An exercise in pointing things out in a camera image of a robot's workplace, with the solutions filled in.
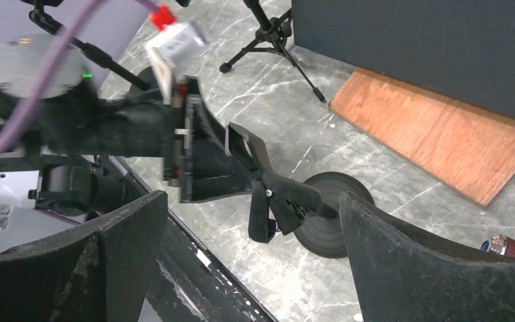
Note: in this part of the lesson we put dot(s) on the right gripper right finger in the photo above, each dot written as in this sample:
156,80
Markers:
404,273

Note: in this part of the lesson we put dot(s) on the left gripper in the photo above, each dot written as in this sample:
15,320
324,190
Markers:
199,165

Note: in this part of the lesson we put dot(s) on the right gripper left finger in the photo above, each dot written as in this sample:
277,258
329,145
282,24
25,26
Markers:
96,271

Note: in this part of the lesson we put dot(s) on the black round base mic stand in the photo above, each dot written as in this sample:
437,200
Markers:
309,209

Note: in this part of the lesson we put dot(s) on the black tripod shock mount stand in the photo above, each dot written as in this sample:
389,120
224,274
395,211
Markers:
271,37

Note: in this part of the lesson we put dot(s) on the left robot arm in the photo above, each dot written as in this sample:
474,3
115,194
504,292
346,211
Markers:
75,136

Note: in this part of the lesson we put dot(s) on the maroon spray nozzle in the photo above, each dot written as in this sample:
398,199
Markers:
499,244

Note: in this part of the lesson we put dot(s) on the brown wooden board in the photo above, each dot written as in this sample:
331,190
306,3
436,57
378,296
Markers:
469,149

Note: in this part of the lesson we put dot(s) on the dark grey upright panel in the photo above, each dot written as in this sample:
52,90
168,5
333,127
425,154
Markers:
462,49

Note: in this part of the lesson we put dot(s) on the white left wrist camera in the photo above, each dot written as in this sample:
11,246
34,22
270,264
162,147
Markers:
170,53

